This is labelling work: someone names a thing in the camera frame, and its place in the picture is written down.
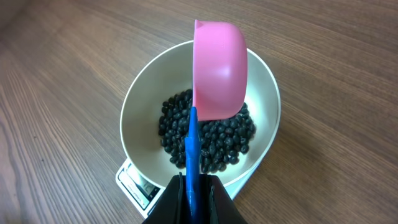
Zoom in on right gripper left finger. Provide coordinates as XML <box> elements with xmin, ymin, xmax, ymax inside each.
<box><xmin>142</xmin><ymin>172</ymin><xmax>186</xmax><ymax>224</ymax></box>

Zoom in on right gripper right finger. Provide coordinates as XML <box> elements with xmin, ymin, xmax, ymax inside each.
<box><xmin>200</xmin><ymin>174</ymin><xmax>248</xmax><ymax>224</ymax></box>

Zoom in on pink scoop blue handle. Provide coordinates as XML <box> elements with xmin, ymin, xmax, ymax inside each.
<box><xmin>185</xmin><ymin>20</ymin><xmax>248</xmax><ymax>223</ymax></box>

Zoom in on white digital kitchen scale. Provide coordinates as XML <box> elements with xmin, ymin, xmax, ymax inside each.
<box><xmin>115</xmin><ymin>159</ymin><xmax>258</xmax><ymax>223</ymax></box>

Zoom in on black beans in bowl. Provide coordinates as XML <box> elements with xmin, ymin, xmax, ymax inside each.
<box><xmin>158</xmin><ymin>89</ymin><xmax>256</xmax><ymax>173</ymax></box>

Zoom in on white ceramic bowl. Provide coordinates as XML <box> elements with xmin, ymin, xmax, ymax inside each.
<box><xmin>120</xmin><ymin>41</ymin><xmax>282</xmax><ymax>189</ymax></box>

